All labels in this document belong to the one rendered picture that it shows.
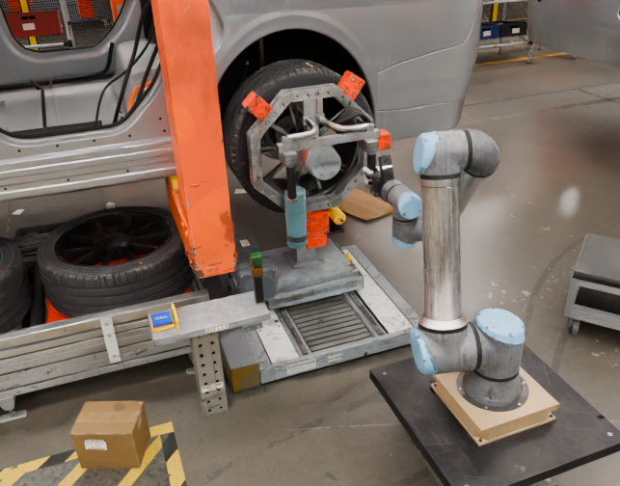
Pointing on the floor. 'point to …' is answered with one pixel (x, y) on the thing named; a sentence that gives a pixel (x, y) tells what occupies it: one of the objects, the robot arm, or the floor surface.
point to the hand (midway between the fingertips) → (368, 166)
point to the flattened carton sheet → (364, 205)
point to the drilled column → (209, 373)
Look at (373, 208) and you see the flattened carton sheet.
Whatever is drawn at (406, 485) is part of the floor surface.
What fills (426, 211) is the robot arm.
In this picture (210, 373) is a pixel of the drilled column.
